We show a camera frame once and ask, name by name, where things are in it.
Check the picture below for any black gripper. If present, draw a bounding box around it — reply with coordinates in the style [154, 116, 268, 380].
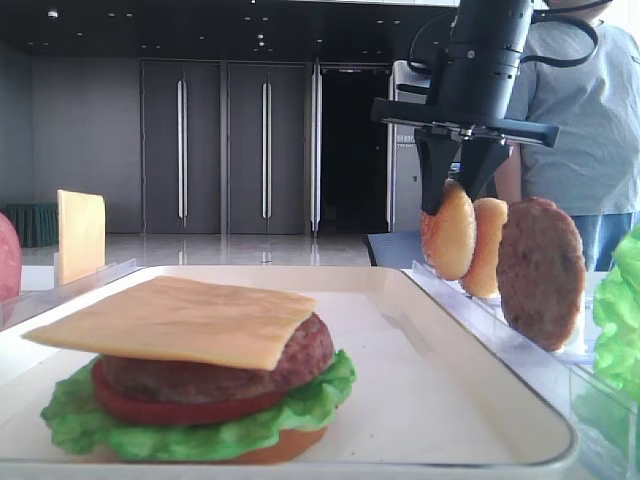
[371, 43, 560, 214]

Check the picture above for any burger bun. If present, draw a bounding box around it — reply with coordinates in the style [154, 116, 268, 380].
[459, 197, 508, 298]
[421, 179, 477, 281]

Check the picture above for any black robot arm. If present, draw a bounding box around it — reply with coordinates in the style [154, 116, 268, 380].
[372, 1, 559, 215]

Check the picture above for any upright brown meat patty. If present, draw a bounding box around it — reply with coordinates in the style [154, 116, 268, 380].
[496, 197, 586, 352]

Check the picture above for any upright green lettuce leaf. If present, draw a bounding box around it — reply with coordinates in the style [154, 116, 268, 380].
[593, 227, 639, 400]

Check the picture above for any yellow cheese slice on burger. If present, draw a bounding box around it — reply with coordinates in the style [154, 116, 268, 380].
[23, 276, 316, 371]

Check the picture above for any brown meat patty on burger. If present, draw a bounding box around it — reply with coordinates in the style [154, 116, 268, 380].
[102, 314, 334, 404]

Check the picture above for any upright yellow cheese slice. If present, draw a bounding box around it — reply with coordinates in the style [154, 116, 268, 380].
[57, 190, 106, 285]

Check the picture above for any red tomato slice on burger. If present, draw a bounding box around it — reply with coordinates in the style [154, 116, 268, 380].
[91, 360, 286, 426]

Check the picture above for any upright red tomato slice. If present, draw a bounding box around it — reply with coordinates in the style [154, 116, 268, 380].
[0, 214, 23, 302]

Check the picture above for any green lettuce leaf on burger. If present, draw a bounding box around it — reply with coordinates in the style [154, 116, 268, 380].
[40, 350, 357, 455]

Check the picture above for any person in grey t-shirt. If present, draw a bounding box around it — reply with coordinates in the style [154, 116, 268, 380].
[494, 1, 639, 271]

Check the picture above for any cream plastic serving tray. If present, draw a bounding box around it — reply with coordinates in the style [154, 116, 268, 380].
[1, 265, 579, 479]

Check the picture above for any right clear acrylic food rack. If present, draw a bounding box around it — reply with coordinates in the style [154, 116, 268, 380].
[404, 261, 639, 479]

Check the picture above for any clear acrylic food rack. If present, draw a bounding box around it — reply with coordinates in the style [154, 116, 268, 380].
[404, 261, 639, 479]
[1, 259, 141, 331]

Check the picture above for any bottom bun on tray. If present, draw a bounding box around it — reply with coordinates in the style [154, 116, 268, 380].
[99, 426, 325, 464]

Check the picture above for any green draped table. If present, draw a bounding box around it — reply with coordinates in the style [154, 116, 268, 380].
[1, 203, 58, 248]

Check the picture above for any left clear acrylic food rack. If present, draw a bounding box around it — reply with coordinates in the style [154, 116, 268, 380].
[1, 259, 141, 331]

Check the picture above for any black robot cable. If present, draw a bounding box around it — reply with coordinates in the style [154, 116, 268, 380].
[405, 0, 600, 74]

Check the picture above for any right silver door handle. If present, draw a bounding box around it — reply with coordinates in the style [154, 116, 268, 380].
[311, 59, 323, 237]

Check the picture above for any silver door handle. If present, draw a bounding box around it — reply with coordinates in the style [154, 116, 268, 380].
[262, 81, 272, 223]
[311, 59, 323, 237]
[177, 77, 188, 228]

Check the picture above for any middle silver door handle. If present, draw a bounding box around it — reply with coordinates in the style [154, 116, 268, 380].
[262, 81, 272, 223]

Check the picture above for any left silver door handle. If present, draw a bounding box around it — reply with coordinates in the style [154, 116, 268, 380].
[177, 77, 188, 228]

